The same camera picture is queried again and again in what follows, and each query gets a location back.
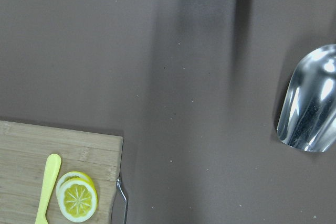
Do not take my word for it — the bamboo cutting board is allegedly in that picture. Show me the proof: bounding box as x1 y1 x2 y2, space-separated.
1 121 128 223

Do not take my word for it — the silver metal scoop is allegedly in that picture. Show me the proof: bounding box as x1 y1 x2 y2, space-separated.
277 44 335 152

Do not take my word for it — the yellow plastic knife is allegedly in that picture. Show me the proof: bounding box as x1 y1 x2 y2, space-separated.
35 154 61 223

